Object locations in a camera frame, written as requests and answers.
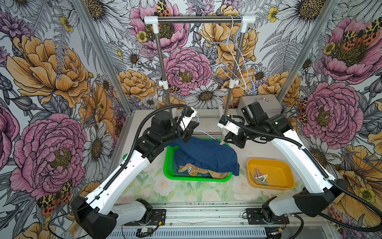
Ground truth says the dark navy t-shirt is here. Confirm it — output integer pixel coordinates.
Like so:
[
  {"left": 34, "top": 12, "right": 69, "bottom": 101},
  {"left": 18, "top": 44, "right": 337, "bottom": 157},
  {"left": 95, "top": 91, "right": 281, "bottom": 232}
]
[{"left": 168, "top": 137, "right": 240, "bottom": 176}]

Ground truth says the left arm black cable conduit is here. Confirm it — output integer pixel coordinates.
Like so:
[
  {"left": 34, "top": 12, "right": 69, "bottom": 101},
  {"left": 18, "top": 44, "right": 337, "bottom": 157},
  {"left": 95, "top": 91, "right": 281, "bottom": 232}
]
[{"left": 47, "top": 104, "right": 192, "bottom": 239}]

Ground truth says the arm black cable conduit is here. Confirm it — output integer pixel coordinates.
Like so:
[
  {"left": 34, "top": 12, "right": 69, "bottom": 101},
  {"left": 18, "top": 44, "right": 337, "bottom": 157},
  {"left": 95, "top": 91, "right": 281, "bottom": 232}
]
[
  {"left": 232, "top": 115, "right": 382, "bottom": 233},
  {"left": 47, "top": 104, "right": 192, "bottom": 239}
]

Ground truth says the metal clothes rack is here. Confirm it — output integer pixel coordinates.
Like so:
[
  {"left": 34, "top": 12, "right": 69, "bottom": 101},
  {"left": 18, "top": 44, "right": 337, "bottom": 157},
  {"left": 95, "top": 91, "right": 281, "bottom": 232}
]
[{"left": 144, "top": 16, "right": 256, "bottom": 116}]

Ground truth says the tan t-shirt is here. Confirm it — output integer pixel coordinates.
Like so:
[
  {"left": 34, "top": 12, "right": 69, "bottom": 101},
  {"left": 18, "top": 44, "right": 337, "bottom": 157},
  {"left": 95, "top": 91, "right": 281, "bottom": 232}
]
[{"left": 178, "top": 163, "right": 230, "bottom": 179}]

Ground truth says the light blue wire hanger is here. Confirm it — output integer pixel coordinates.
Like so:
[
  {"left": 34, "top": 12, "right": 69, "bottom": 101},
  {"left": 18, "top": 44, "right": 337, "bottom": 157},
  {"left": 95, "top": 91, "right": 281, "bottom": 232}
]
[{"left": 235, "top": 15, "right": 256, "bottom": 93}]

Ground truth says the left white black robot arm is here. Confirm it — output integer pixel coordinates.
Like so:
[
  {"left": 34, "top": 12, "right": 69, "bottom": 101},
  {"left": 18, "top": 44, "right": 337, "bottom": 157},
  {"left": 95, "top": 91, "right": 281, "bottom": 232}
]
[{"left": 71, "top": 107, "right": 199, "bottom": 239}]

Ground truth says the light blue hanger navy shirt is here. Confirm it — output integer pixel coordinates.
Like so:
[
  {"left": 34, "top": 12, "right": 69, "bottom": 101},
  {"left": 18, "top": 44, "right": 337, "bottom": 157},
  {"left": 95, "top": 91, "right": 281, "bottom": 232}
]
[{"left": 193, "top": 116, "right": 221, "bottom": 139}]

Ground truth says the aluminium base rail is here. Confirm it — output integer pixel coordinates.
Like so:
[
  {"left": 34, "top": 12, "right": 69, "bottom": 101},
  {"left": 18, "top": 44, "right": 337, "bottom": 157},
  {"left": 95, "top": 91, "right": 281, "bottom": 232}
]
[{"left": 78, "top": 203, "right": 332, "bottom": 239}]

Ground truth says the teal clothespin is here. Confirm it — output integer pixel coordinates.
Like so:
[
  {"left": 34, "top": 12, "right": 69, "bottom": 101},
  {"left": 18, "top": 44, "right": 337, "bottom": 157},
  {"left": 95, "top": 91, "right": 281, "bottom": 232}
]
[{"left": 254, "top": 177, "right": 269, "bottom": 186}]

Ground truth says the silver metal case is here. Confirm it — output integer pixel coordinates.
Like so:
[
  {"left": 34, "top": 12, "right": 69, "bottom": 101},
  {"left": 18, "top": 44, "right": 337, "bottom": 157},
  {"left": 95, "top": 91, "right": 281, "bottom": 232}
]
[{"left": 236, "top": 94, "right": 283, "bottom": 118}]

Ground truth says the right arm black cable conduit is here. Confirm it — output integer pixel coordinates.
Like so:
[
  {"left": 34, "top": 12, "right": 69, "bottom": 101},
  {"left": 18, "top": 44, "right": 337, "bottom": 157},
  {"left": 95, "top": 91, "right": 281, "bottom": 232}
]
[{"left": 232, "top": 115, "right": 382, "bottom": 233}]

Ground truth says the green perforated plastic basket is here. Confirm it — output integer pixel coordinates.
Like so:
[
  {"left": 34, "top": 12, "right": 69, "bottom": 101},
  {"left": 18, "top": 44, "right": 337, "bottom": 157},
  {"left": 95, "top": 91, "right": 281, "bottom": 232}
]
[{"left": 163, "top": 138, "right": 234, "bottom": 182}]

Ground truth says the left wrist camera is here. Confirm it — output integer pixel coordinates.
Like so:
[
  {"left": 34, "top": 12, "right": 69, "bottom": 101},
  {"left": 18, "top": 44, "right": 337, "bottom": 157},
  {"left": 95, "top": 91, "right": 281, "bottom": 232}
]
[{"left": 179, "top": 107, "right": 197, "bottom": 131}]

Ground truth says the yellow plastic tray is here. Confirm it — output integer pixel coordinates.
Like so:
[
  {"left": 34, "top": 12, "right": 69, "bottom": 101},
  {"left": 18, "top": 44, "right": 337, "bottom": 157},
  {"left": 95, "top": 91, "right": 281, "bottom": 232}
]
[{"left": 247, "top": 158, "right": 295, "bottom": 190}]

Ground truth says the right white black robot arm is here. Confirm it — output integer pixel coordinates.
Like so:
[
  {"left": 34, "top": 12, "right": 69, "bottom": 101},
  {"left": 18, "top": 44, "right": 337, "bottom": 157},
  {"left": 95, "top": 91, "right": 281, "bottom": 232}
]
[{"left": 218, "top": 102, "right": 346, "bottom": 222}]

